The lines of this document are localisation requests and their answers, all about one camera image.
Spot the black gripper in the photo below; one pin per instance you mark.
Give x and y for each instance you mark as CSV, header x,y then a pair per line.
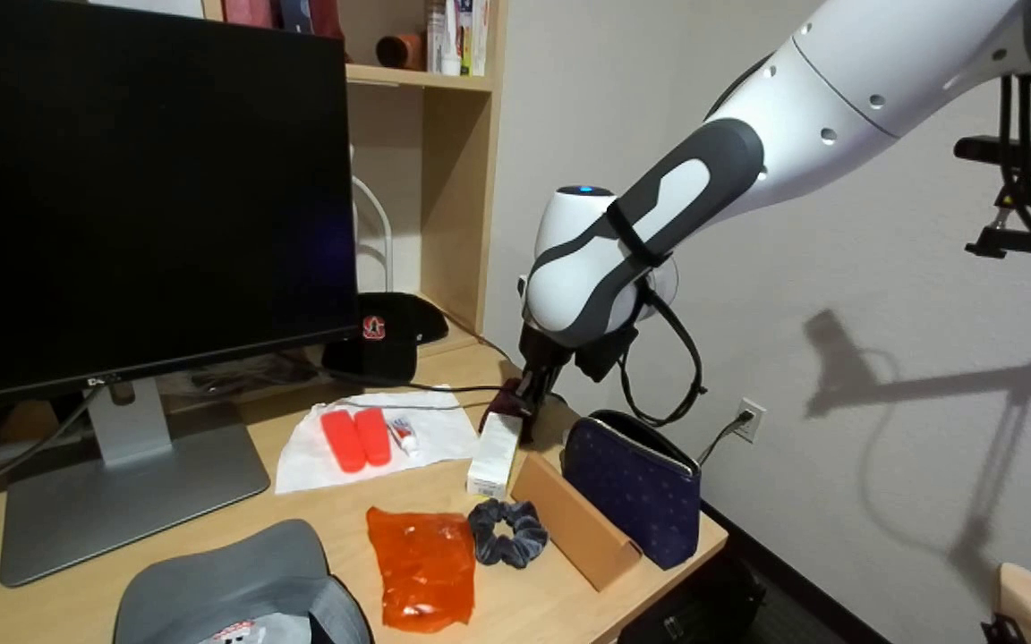
x,y
551,356

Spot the white box with yellow edge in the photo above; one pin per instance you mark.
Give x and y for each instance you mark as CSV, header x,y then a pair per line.
x,y
496,460

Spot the blue dotted purse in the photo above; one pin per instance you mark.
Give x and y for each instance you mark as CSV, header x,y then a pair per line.
x,y
636,488

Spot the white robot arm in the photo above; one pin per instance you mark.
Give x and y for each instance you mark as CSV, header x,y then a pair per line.
x,y
849,84

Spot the small white red tube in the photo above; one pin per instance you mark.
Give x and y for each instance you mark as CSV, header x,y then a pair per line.
x,y
401,432

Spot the dark blue scrunchie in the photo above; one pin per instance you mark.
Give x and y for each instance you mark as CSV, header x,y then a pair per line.
x,y
484,523

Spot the brown wooden block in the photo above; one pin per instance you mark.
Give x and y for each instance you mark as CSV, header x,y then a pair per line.
x,y
574,523

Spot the black cap with red badge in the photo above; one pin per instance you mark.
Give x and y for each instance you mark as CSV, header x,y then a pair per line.
x,y
393,341

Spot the red plastic case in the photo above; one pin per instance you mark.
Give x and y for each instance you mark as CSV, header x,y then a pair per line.
x,y
356,440

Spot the orange plastic bag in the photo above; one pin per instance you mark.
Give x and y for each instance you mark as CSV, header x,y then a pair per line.
x,y
420,567

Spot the light wooden shelf unit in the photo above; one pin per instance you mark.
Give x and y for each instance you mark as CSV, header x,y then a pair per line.
x,y
449,180

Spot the white paper towel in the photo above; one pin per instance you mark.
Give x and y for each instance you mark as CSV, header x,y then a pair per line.
x,y
304,460

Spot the grey cap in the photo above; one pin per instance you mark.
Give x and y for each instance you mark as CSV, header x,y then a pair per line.
x,y
215,583

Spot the brown roll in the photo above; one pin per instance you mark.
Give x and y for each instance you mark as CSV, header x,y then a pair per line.
x,y
398,50

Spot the silver monitor stand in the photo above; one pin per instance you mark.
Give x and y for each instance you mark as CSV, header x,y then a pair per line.
x,y
123,488

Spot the black computer monitor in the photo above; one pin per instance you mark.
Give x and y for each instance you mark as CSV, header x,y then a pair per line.
x,y
145,180

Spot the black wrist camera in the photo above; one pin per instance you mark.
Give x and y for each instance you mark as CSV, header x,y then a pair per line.
x,y
611,356

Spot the white wall outlet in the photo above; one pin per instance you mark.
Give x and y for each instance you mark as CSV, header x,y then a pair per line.
x,y
755,415

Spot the black camera stand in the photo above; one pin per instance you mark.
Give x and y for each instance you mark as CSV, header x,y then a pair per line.
x,y
1023,242

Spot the black exterior camera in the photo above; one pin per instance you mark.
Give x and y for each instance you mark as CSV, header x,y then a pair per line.
x,y
1018,153

